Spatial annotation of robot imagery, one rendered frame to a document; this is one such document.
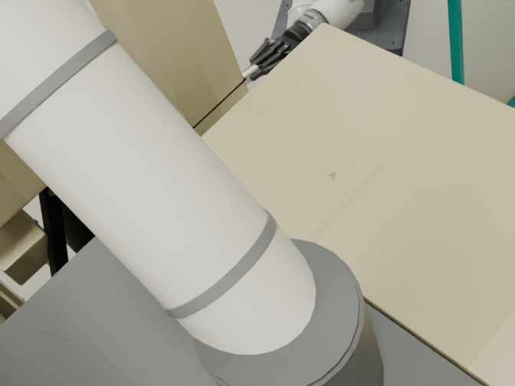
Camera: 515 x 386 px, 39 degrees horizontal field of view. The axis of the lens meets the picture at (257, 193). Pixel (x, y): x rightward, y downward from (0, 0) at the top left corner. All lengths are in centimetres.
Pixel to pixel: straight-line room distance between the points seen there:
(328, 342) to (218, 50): 65
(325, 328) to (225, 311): 8
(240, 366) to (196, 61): 62
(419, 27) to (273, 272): 312
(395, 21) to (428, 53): 81
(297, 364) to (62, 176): 24
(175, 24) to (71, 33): 52
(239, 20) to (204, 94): 281
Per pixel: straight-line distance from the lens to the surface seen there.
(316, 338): 60
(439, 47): 355
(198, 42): 111
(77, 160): 56
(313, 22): 192
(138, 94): 57
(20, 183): 121
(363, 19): 270
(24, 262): 137
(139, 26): 103
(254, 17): 395
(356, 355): 61
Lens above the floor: 249
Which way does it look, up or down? 52 degrees down
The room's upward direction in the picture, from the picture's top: 24 degrees counter-clockwise
